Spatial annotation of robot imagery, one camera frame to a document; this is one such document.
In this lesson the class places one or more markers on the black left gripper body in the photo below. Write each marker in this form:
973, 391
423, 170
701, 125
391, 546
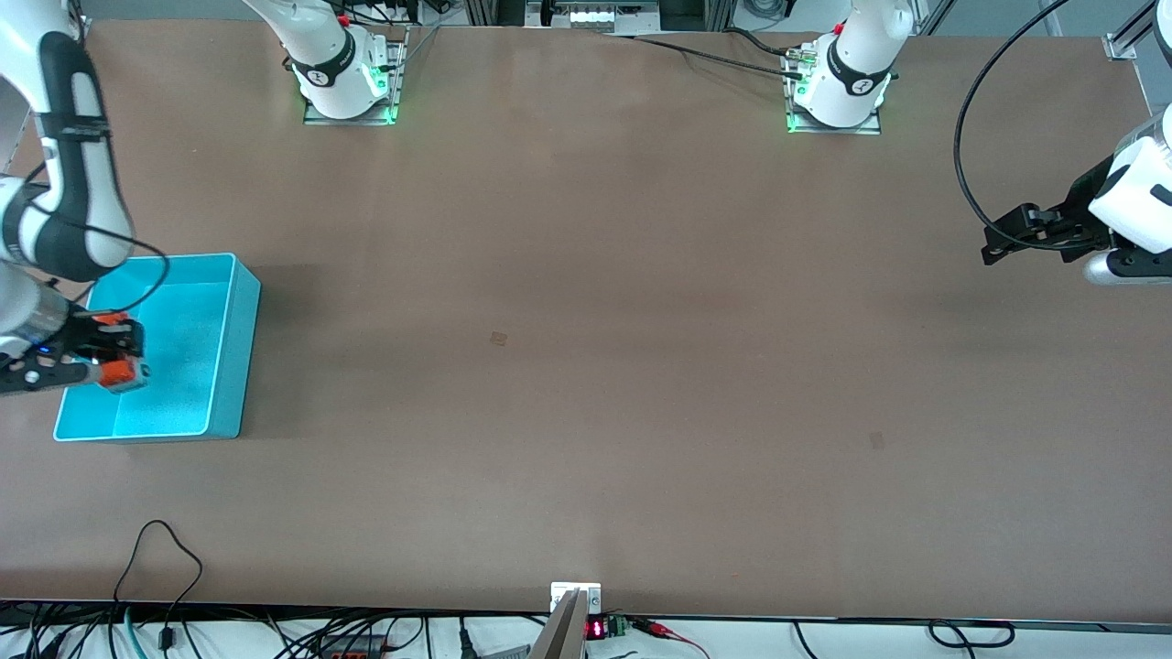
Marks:
1084, 203

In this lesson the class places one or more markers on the orange toy bus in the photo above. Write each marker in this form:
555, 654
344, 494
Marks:
124, 375

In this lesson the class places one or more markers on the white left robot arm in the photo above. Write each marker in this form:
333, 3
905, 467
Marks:
1140, 183

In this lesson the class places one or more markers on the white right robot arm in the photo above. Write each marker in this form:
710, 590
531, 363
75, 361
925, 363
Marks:
92, 210

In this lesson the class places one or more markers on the blue plastic box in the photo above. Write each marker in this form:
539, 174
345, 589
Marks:
183, 348

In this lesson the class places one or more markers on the black power strip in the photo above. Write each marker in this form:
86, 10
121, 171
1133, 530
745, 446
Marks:
352, 648

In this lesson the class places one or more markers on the silver device with white lights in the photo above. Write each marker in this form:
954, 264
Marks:
604, 14

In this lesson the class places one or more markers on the red digit display module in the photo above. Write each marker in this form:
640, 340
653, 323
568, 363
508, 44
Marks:
596, 629

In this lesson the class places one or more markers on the aluminium frame corner bracket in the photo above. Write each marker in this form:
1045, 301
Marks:
1122, 46
81, 26

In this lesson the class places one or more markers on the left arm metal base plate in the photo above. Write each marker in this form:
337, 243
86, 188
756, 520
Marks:
870, 128

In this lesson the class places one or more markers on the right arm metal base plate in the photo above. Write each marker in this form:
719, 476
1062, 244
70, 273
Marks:
396, 82

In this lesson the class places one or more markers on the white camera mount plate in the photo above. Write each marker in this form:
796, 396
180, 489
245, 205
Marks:
560, 590

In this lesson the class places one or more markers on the grey aluminium camera bar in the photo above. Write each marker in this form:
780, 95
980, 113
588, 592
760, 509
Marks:
560, 636

